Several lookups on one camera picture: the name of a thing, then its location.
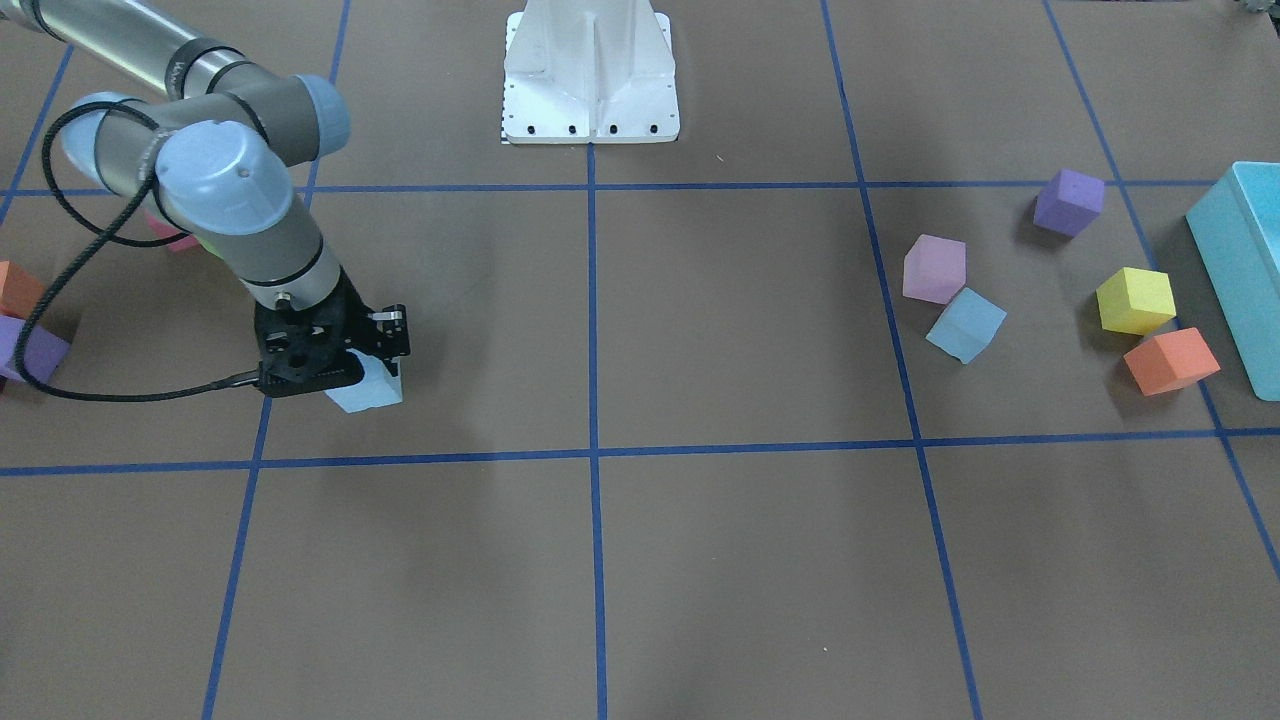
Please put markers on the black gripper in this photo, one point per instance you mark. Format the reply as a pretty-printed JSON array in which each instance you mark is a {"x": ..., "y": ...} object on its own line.
[{"x": 390, "y": 334}]

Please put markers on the light blue foam block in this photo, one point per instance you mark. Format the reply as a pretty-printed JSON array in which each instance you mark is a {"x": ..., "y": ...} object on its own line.
[
  {"x": 967, "y": 325},
  {"x": 379, "y": 386}
]

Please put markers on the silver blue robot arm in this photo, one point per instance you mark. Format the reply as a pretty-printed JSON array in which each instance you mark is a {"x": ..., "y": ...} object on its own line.
[{"x": 214, "y": 160}]

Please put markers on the magenta foam block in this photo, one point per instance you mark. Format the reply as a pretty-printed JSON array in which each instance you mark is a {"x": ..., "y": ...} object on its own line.
[{"x": 181, "y": 241}]

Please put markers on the purple foam block near tray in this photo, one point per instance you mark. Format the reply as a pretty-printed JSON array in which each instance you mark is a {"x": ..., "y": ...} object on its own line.
[{"x": 43, "y": 355}]

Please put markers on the orange foam block near tray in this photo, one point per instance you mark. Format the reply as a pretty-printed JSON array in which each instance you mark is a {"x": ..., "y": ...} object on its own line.
[{"x": 20, "y": 291}]

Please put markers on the lilac pink foam block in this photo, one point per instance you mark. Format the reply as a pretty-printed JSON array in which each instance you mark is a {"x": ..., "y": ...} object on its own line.
[{"x": 934, "y": 269}]

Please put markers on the purple foam block near bin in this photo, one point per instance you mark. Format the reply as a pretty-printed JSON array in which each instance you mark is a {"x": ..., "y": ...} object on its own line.
[{"x": 1069, "y": 203}]

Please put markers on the yellow foam block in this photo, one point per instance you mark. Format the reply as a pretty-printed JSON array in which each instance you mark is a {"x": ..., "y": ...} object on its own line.
[{"x": 1135, "y": 301}]

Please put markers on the orange foam block near bin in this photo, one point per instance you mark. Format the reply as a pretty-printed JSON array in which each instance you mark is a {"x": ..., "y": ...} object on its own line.
[{"x": 1171, "y": 361}]

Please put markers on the teal plastic bin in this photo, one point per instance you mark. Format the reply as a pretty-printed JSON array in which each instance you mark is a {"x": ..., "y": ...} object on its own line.
[{"x": 1235, "y": 225}]

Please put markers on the white camera post base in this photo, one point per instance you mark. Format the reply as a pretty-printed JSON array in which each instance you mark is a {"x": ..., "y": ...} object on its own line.
[{"x": 589, "y": 72}]

